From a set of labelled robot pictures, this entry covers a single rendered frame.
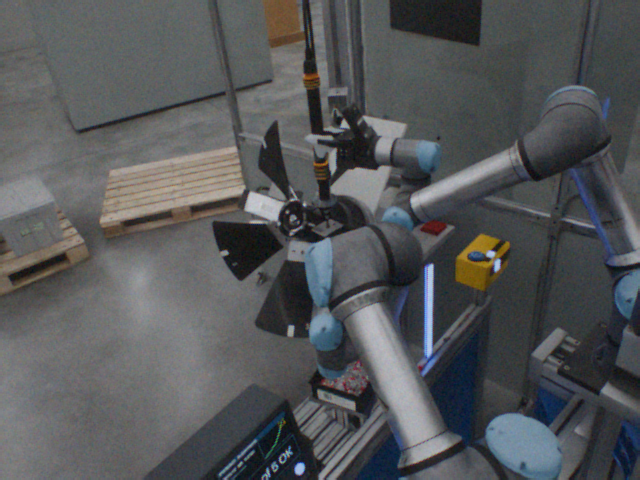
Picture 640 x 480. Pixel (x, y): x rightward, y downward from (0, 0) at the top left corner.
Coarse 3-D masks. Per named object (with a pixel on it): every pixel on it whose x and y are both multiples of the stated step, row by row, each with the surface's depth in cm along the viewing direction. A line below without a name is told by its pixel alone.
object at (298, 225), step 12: (288, 204) 161; (300, 204) 158; (312, 204) 163; (288, 216) 161; (300, 216) 157; (312, 216) 157; (324, 216) 165; (288, 228) 160; (300, 228) 156; (300, 240) 162; (312, 240) 166
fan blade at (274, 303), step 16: (288, 272) 160; (304, 272) 161; (272, 288) 160; (288, 288) 160; (304, 288) 161; (272, 304) 160; (288, 304) 159; (304, 304) 160; (256, 320) 160; (272, 320) 159; (288, 320) 159; (304, 320) 159; (304, 336) 158
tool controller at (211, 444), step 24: (240, 408) 99; (264, 408) 96; (288, 408) 98; (216, 432) 94; (240, 432) 93; (264, 432) 94; (288, 432) 98; (168, 456) 93; (192, 456) 91; (216, 456) 89; (240, 456) 90; (264, 456) 94; (288, 456) 98
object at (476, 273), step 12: (480, 240) 165; (492, 240) 165; (468, 252) 161; (456, 264) 160; (468, 264) 157; (480, 264) 155; (492, 264) 156; (504, 264) 164; (456, 276) 163; (468, 276) 159; (480, 276) 156; (492, 276) 159; (480, 288) 158
